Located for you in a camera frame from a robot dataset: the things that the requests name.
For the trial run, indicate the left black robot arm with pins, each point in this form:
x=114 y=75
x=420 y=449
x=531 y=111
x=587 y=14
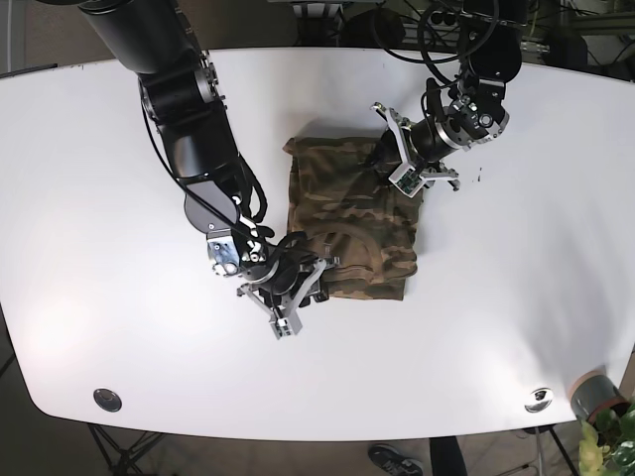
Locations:
x=488 y=50

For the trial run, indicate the left silver table grommet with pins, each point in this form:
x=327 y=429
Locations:
x=107 y=400

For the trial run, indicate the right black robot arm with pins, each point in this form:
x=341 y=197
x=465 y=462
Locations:
x=223 y=198

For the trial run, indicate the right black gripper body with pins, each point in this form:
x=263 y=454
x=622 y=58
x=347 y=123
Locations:
x=281 y=286

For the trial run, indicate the green potted plant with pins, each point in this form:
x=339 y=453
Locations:
x=607 y=446

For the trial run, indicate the right silver table grommet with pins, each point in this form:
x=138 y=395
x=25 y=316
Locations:
x=539 y=400

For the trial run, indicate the silver table grommet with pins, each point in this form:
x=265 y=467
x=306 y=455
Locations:
x=539 y=400
x=107 y=400

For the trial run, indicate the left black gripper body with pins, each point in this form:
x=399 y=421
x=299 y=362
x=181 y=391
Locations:
x=411 y=155

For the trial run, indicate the grey plant pot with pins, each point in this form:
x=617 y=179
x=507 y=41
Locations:
x=594 y=392

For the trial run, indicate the camouflage pattern T-shirt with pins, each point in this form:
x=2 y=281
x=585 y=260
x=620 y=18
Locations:
x=340 y=196

